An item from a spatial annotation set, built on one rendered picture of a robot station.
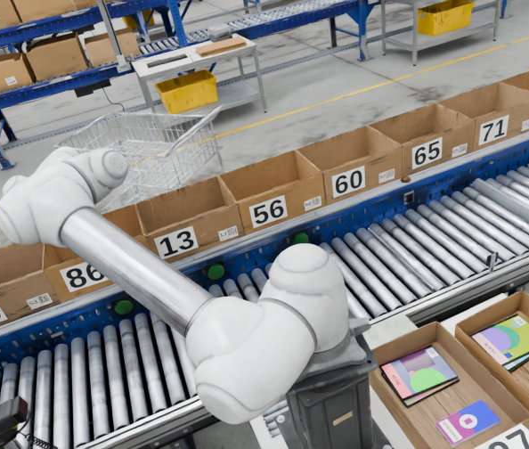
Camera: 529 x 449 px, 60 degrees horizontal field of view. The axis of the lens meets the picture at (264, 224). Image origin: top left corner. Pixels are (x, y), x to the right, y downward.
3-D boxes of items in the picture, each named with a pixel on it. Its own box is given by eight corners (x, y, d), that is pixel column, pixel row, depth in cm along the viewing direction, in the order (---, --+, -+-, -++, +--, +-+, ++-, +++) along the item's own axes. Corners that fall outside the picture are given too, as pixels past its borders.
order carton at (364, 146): (327, 207, 206) (322, 174, 196) (299, 179, 230) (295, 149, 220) (402, 178, 214) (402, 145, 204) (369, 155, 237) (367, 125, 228)
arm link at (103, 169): (90, 146, 126) (47, 168, 117) (121, 129, 113) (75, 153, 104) (116, 187, 130) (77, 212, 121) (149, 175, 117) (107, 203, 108)
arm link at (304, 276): (362, 314, 108) (355, 239, 96) (323, 371, 96) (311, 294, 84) (303, 295, 117) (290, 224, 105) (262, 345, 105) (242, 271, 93)
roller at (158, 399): (157, 424, 152) (151, 416, 149) (135, 321, 194) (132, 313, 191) (171, 418, 153) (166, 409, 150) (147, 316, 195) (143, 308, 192)
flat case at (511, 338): (550, 344, 142) (551, 341, 141) (500, 369, 138) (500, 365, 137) (516, 315, 153) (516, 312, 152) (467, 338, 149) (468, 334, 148)
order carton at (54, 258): (60, 303, 181) (41, 270, 172) (61, 264, 205) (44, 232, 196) (157, 267, 189) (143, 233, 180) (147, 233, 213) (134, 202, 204)
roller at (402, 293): (410, 314, 172) (410, 304, 169) (342, 240, 213) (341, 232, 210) (421, 308, 173) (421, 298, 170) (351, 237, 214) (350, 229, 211)
